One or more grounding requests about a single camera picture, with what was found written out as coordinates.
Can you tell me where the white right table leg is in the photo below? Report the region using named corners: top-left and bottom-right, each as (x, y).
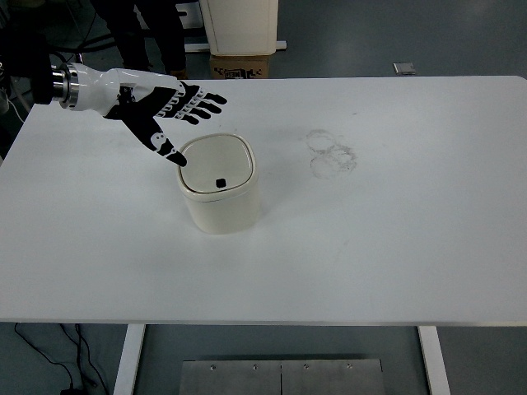
top-left (417, 326), bottom-right (451, 395)

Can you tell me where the person in dark trousers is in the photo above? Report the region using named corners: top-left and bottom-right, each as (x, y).
top-left (91, 0), bottom-right (188, 80)

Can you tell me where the white left table leg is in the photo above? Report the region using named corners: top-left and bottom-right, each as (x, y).
top-left (113, 324), bottom-right (147, 395)

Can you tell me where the black floor cable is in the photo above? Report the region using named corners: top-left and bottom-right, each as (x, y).
top-left (14, 322), bottom-right (109, 395)

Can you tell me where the white cabinet box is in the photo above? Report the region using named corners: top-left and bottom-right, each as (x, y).
top-left (199, 0), bottom-right (278, 57)

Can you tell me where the white table foot bar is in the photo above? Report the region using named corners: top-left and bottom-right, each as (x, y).
top-left (185, 40), bottom-right (287, 53)

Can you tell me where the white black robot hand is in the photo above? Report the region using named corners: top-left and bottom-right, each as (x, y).
top-left (52, 63), bottom-right (227, 167)

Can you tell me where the white table leg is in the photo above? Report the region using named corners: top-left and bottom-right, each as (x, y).
top-left (417, 326), bottom-right (451, 395)
top-left (113, 324), bottom-right (147, 395)

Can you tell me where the cream plastic trash can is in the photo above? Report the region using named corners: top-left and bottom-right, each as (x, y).
top-left (177, 133), bottom-right (260, 235)

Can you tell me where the brown cardboard box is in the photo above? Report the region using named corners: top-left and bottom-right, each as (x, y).
top-left (209, 55), bottom-right (271, 80)

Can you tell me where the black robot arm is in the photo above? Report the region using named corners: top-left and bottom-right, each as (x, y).
top-left (1, 29), bottom-right (54, 105)

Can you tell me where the small grey floor plate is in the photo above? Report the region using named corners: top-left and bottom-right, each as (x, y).
top-left (393, 62), bottom-right (417, 76)

